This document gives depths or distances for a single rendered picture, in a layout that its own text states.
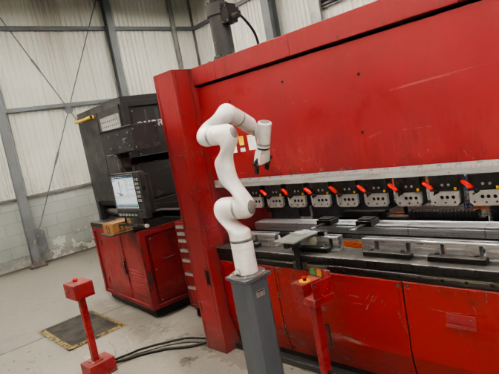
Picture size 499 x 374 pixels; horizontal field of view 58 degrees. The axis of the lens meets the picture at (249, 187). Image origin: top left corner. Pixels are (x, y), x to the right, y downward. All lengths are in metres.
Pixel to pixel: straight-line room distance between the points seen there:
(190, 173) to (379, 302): 1.68
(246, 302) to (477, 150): 1.38
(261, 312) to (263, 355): 0.23
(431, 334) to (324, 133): 1.30
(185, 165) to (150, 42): 7.23
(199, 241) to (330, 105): 1.56
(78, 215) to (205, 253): 6.09
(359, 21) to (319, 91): 0.47
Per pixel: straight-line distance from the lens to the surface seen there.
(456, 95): 2.50
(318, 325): 2.92
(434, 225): 2.97
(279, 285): 3.32
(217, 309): 3.78
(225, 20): 3.55
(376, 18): 2.67
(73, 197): 9.49
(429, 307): 2.73
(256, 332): 2.48
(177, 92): 3.56
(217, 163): 2.29
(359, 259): 2.83
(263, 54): 3.13
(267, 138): 2.66
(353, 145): 2.78
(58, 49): 9.80
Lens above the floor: 1.75
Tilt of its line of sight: 7 degrees down
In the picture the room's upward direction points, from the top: 10 degrees counter-clockwise
